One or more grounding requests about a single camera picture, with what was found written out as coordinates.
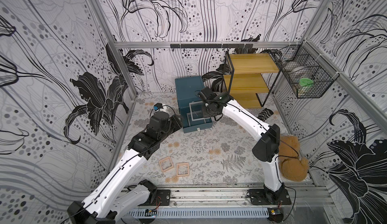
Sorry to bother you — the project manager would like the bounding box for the grey brooch box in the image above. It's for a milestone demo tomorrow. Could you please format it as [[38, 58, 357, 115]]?
[[188, 102, 204, 116], [186, 111, 212, 127]]

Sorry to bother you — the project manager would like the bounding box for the teal drawer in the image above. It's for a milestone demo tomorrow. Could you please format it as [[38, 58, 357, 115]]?
[[179, 102, 213, 133]]

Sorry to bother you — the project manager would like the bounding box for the pink brooch box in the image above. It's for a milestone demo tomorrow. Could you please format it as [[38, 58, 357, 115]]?
[[159, 156, 174, 173], [176, 162, 189, 177]]

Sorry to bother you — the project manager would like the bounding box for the teal drawer cabinet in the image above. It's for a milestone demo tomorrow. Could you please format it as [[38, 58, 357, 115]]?
[[175, 76, 204, 107]]

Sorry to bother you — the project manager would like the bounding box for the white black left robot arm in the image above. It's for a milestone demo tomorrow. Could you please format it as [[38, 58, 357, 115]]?
[[67, 111, 182, 224]]

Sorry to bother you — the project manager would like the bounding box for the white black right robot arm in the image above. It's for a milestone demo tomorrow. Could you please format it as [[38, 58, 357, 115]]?
[[197, 87, 282, 192]]

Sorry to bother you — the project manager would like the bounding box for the wooden metal shelf rack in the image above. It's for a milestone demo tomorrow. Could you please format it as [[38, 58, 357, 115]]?
[[222, 49, 282, 109]]

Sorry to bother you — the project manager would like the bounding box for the black white striped sock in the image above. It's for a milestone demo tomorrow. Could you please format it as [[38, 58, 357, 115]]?
[[257, 108, 274, 122]]

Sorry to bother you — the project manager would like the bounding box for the small circuit board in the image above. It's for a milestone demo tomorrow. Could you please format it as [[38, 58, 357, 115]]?
[[144, 209, 158, 218]]

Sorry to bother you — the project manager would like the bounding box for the green lid in basket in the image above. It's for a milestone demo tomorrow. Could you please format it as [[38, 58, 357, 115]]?
[[298, 78, 314, 88]]

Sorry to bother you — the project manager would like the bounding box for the white bowl in basket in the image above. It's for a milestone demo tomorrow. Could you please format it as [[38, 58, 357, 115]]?
[[289, 66, 308, 75]]

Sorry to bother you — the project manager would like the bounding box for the brown teddy bear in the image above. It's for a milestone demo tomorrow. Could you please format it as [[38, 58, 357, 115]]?
[[279, 135, 309, 182]]

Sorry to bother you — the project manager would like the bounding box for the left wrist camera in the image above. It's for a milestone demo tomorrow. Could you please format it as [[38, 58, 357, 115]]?
[[153, 103, 168, 113]]

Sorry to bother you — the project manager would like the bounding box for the black bar on rail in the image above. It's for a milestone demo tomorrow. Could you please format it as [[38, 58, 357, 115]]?
[[170, 43, 254, 49]]

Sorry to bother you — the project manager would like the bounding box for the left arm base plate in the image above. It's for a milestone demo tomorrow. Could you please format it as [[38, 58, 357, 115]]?
[[141, 189, 171, 207]]

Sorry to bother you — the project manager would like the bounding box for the black wire basket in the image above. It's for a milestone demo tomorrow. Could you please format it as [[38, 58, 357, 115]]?
[[269, 45, 339, 99]]

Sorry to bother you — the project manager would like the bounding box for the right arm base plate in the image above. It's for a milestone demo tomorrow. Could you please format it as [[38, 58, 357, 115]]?
[[247, 184, 292, 206]]

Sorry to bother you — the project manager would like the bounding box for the grey slotted cable duct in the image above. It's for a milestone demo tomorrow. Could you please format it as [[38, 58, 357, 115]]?
[[128, 207, 269, 219]]

